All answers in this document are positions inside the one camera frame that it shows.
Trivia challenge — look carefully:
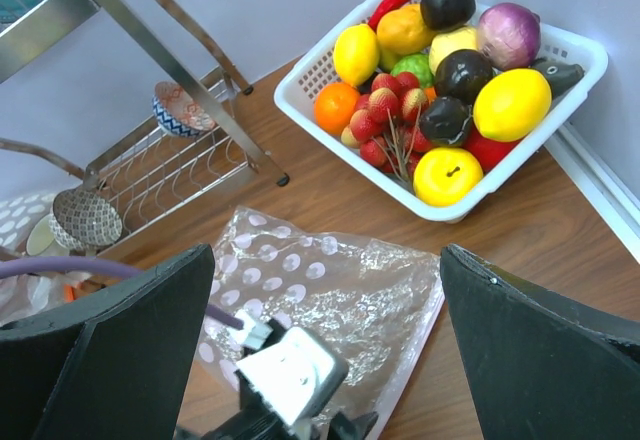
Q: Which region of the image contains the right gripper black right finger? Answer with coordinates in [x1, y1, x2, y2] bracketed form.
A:
[440, 244, 639, 439]

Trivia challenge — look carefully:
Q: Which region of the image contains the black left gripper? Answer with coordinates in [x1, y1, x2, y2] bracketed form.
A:
[177, 374, 379, 440]

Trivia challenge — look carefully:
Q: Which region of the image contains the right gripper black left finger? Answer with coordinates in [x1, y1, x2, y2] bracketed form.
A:
[1, 244, 215, 439]

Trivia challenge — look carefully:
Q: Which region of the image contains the clear polka dot zip bag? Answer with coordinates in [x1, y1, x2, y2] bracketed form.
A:
[210, 207, 444, 439]

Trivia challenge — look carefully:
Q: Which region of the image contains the yellow apple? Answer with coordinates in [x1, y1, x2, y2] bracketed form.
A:
[413, 147, 484, 207]

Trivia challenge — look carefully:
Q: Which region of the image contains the dark mangosteen fruit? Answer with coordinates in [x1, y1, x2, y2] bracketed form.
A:
[418, 96, 473, 147]

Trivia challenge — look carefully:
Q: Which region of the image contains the dark plum fruit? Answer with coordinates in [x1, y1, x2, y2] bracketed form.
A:
[434, 49, 495, 105]

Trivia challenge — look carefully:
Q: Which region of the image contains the dark purple plum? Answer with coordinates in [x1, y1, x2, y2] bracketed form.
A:
[420, 0, 476, 32]

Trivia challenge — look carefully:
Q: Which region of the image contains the cream mug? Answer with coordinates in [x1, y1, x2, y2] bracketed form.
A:
[26, 214, 69, 257]

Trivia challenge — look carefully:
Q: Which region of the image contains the grey patterned bowl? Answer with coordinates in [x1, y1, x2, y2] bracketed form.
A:
[49, 188, 123, 251]

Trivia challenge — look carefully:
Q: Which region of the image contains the red apple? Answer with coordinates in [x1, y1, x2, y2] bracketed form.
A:
[463, 126, 520, 173]

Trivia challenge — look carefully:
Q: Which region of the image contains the blue patterned bowl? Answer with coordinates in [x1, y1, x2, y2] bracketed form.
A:
[152, 81, 216, 138]

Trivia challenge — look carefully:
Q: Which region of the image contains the large yellow lemon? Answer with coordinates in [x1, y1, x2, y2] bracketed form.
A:
[473, 68, 552, 143]

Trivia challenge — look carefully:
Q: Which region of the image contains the lychee bunch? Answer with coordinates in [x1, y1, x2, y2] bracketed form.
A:
[340, 72, 433, 184]

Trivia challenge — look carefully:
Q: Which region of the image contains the dark grey avocado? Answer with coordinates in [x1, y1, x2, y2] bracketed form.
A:
[531, 58, 585, 99]

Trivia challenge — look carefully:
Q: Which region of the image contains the green custard apple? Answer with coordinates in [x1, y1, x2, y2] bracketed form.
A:
[391, 53, 433, 88]

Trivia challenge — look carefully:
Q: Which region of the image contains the orange fruit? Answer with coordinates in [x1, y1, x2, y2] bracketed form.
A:
[314, 82, 360, 136]

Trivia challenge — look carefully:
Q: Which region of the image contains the red onion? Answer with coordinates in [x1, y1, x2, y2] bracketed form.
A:
[476, 2, 541, 71]

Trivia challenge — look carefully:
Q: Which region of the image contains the pale yellow fruit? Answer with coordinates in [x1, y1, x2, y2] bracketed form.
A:
[429, 26, 477, 74]

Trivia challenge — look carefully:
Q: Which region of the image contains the orange mango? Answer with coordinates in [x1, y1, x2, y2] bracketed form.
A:
[376, 4, 437, 55]

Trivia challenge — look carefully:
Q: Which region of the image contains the steel dish rack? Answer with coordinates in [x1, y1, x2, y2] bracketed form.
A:
[1, 0, 289, 256]

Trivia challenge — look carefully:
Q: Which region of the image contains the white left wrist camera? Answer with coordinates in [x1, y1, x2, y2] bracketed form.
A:
[231, 310, 349, 427]

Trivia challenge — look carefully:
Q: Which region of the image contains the aluminium frame rail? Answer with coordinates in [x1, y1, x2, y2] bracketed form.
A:
[545, 125, 639, 261]

